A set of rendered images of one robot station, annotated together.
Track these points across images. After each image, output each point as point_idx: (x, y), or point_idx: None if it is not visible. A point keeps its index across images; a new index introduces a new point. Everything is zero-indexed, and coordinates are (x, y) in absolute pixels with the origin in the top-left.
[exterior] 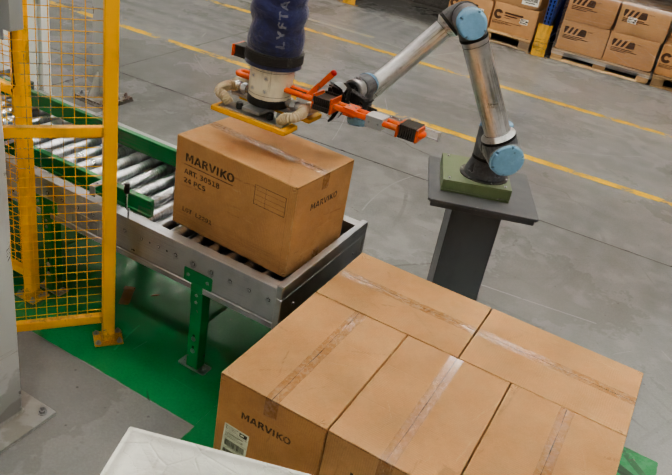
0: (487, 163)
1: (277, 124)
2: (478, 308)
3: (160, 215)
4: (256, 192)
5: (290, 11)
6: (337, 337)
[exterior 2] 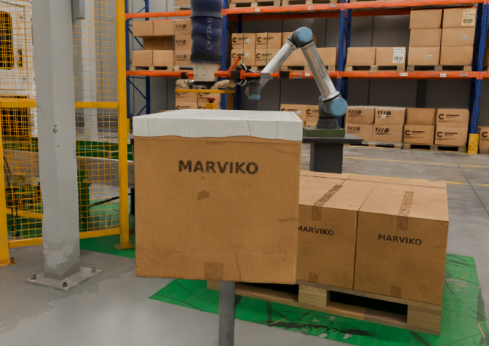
0: (327, 118)
1: (213, 89)
2: (343, 175)
3: None
4: None
5: (212, 29)
6: None
